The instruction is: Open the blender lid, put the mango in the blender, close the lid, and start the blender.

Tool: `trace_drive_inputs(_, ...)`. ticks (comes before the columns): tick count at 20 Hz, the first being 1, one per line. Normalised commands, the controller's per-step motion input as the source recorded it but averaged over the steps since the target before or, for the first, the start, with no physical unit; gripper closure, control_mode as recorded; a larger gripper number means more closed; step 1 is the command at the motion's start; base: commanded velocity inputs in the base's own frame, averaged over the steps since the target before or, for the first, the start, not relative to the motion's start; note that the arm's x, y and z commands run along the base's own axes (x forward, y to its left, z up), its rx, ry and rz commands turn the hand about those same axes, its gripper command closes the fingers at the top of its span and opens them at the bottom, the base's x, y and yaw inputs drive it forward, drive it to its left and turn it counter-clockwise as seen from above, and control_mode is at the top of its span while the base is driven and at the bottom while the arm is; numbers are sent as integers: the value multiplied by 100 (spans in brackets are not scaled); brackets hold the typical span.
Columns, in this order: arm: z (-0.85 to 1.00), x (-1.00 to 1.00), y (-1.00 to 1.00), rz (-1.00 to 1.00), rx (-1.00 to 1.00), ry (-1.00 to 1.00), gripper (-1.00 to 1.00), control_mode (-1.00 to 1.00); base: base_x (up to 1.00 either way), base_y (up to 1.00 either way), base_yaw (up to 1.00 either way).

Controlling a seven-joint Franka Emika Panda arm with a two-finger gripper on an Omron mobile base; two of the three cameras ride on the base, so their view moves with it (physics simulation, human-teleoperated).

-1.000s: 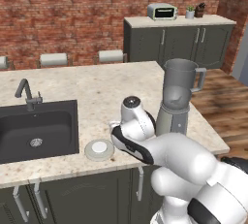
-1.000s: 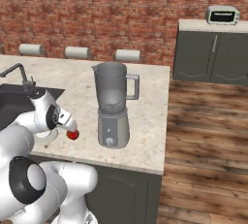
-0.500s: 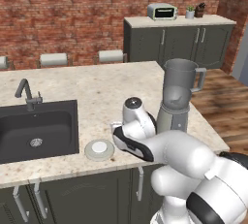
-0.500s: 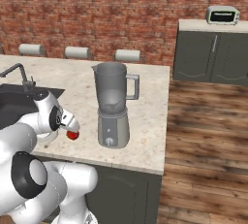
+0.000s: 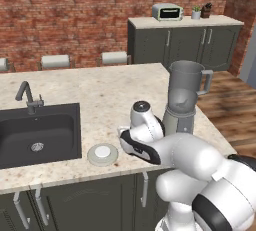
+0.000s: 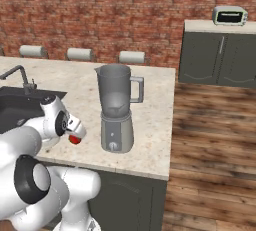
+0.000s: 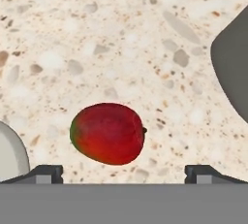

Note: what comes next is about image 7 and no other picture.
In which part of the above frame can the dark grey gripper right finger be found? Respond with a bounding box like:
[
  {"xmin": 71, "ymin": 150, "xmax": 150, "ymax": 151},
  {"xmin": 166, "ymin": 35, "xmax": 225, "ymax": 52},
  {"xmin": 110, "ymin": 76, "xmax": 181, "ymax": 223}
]
[{"xmin": 184, "ymin": 164, "xmax": 248, "ymax": 185}]

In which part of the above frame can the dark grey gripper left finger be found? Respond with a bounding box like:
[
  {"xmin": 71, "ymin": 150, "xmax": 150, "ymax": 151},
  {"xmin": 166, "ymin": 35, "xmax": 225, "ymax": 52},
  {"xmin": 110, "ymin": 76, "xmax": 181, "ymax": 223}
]
[{"xmin": 0, "ymin": 164, "xmax": 64, "ymax": 185}]

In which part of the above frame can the red mango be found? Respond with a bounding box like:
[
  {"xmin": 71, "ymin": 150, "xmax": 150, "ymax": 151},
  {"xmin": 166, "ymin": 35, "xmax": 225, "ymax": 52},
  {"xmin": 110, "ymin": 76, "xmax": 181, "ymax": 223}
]
[{"xmin": 69, "ymin": 102, "xmax": 148, "ymax": 166}]

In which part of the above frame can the pale grey round object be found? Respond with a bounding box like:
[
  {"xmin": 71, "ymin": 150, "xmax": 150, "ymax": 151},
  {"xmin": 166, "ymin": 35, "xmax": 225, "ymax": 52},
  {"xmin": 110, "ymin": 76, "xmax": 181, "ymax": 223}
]
[{"xmin": 0, "ymin": 120, "xmax": 31, "ymax": 183}]

